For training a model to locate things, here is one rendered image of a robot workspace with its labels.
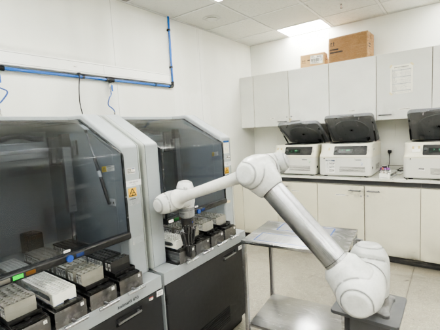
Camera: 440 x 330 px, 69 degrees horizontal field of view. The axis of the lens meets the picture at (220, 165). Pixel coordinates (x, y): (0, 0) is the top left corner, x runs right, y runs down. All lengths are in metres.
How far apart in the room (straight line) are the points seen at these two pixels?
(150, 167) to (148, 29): 1.97
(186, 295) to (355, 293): 1.07
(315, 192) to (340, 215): 0.38
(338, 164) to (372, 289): 2.61
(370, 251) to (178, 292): 1.07
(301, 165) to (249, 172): 2.66
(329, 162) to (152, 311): 2.63
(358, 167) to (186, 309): 2.44
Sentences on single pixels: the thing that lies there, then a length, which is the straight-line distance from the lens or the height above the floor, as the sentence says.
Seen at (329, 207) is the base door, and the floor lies 0.54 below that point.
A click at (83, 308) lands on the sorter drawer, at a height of 0.77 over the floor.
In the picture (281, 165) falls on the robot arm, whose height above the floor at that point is 1.31.
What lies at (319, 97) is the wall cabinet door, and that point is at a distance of 4.15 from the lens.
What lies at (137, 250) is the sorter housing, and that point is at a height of 0.88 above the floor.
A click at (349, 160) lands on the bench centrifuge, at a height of 1.08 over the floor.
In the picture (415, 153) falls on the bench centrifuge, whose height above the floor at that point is 1.16.
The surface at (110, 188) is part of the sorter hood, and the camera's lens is 1.64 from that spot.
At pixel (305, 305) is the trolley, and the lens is 2.44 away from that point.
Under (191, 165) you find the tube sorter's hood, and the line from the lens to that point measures 2.03.
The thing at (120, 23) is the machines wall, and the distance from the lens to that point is 3.29.
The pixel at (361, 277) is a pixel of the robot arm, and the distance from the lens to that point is 1.32.
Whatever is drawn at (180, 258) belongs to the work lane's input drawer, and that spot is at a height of 0.78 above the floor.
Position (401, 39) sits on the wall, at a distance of 4.38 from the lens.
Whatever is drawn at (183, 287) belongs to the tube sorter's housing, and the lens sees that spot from 2.01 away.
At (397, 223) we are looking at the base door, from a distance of 3.80.
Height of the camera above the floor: 1.49
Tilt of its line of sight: 6 degrees down
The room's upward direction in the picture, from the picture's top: 3 degrees counter-clockwise
